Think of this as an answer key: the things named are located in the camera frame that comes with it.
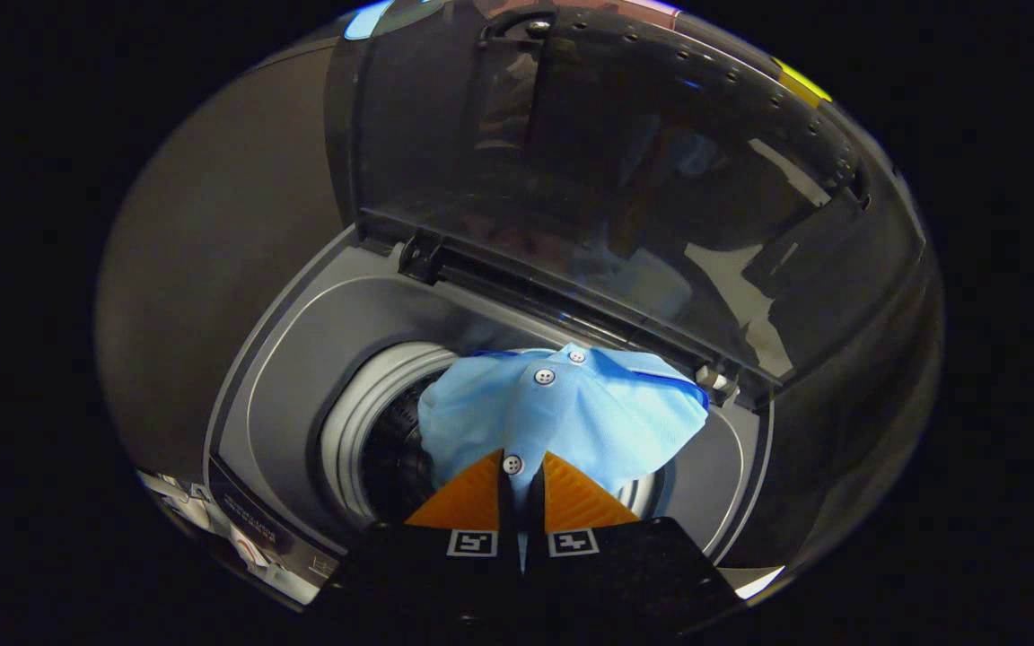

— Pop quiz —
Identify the light blue polo shirt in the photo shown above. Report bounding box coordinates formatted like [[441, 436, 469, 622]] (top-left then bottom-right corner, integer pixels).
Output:
[[416, 343, 711, 575]]

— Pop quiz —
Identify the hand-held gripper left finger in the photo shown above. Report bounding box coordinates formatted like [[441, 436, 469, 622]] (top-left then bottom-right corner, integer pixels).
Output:
[[315, 449, 527, 646]]

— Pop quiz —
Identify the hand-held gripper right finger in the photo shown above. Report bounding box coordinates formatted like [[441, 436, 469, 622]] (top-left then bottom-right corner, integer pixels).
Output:
[[526, 451, 744, 646]]

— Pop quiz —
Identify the dark washing machine lid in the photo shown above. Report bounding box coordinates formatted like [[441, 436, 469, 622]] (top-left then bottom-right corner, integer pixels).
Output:
[[324, 0, 931, 409]]

